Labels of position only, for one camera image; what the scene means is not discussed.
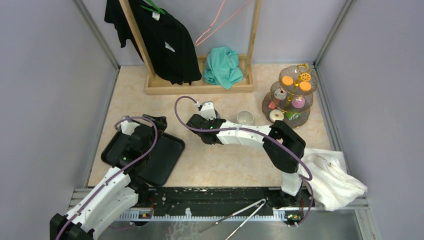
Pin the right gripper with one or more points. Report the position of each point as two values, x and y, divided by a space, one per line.
211 121

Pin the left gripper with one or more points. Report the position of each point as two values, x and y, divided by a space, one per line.
160 121

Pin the black baking tray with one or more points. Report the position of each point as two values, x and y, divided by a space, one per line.
163 158

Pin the white speckled mug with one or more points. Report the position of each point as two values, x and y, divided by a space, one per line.
245 117

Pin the red cake slice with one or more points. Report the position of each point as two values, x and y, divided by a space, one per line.
272 105

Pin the white glazed donut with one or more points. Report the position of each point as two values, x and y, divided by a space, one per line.
276 115

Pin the green cake slice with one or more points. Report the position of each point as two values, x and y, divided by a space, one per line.
292 116

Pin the three-tier glass stand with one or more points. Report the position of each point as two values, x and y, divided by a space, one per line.
300 72

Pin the orange biscuit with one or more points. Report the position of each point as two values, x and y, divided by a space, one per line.
287 80

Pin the pink cupcake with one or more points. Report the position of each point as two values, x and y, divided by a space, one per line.
298 102

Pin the white towel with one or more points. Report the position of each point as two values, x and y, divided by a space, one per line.
332 186

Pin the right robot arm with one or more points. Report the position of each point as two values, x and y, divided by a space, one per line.
282 144

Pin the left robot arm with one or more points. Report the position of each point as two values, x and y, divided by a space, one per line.
117 191

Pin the wooden clothes rack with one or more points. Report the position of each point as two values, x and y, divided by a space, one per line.
155 85

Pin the teal cloth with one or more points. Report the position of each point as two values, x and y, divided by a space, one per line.
222 67

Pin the black t-shirt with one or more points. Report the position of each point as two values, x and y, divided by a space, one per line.
169 45

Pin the orange macaron on stand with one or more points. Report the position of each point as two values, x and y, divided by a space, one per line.
305 86

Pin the green hanger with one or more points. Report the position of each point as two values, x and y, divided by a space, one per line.
152 7

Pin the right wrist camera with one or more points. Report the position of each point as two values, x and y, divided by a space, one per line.
207 110

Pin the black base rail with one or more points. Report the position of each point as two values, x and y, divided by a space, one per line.
220 201

